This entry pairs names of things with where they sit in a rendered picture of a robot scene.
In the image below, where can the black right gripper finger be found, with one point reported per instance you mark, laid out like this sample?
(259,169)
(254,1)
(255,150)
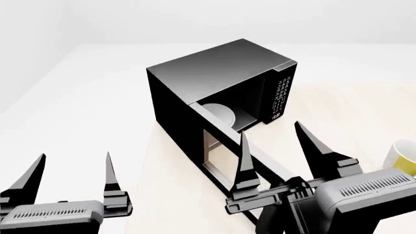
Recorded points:
(320,153)
(245,170)

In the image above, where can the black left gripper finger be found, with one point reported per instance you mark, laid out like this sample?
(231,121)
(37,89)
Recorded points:
(112,185)
(27,180)

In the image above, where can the black microwave door with window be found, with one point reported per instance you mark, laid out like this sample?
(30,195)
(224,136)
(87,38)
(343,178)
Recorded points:
(195,136)

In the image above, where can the black microwave oven body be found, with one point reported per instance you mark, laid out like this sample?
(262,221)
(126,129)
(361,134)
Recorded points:
(208,70)

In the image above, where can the white glass turntable plate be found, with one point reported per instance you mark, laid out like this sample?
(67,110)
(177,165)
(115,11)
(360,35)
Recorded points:
(218,112)

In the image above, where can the white mug with yellow inside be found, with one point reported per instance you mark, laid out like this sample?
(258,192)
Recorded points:
(401,156)

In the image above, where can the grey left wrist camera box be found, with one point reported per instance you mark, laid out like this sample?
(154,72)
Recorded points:
(52,212)

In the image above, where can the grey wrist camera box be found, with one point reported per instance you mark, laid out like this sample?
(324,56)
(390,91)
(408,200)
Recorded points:
(367,190)
(52,212)

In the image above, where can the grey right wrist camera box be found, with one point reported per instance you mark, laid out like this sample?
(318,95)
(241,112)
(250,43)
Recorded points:
(367,190)

